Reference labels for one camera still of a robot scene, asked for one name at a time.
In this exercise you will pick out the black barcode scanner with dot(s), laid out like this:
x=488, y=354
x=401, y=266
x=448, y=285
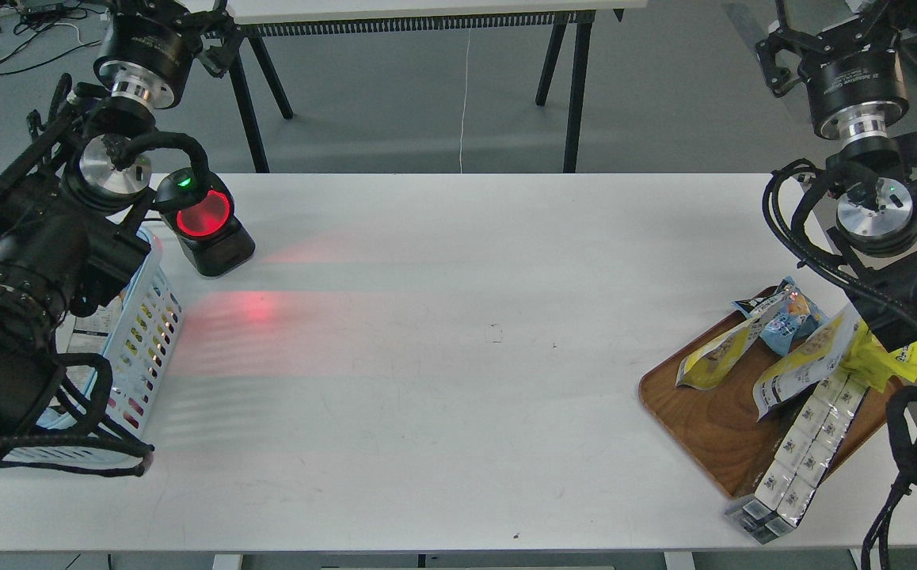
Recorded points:
x=210, y=235

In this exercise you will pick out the light blue plastic basket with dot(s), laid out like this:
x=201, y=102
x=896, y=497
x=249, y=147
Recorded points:
x=139, y=350

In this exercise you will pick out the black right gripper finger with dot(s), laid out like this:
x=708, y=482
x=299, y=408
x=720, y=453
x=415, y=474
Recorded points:
x=779, y=79
x=901, y=15

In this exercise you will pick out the yellow cartoon snack pack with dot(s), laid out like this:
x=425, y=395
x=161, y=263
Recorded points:
x=871, y=364

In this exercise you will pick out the blue snack bag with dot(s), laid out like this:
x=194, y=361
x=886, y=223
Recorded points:
x=796, y=320

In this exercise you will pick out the white boxed snack multipack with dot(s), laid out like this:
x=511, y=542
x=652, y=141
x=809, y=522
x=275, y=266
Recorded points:
x=785, y=479

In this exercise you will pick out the brown wooden tray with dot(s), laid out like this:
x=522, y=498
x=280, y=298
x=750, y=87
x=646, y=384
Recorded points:
x=720, y=429

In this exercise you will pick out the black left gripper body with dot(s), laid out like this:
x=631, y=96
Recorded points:
x=146, y=55

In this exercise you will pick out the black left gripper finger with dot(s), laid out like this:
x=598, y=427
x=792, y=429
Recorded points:
x=217, y=59

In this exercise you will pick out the yellow white nut pouch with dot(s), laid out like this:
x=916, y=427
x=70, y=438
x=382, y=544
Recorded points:
x=807, y=364

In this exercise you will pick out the yellow white snack pouch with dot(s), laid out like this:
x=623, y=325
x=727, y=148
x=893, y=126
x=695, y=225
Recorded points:
x=707, y=367

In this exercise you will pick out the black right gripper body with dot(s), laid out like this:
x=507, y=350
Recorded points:
x=861, y=67

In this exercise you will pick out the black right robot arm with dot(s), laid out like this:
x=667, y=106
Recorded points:
x=854, y=221

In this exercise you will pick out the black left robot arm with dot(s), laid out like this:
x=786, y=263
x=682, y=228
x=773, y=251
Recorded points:
x=72, y=205

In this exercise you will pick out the white snack pack in basket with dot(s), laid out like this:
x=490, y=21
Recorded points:
x=90, y=334

